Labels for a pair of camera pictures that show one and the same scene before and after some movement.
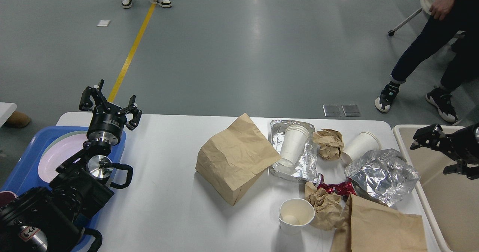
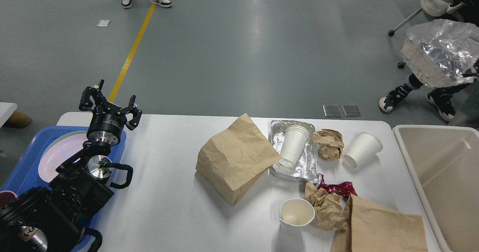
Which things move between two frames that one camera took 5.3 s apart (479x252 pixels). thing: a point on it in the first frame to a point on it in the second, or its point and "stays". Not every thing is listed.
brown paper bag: x=235 y=159 stays
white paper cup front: x=294 y=215 stays
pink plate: x=58 y=152 stays
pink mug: x=6 y=197 stays
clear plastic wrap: x=384 y=175 to x=439 y=53
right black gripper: x=462 y=144 to x=469 y=73
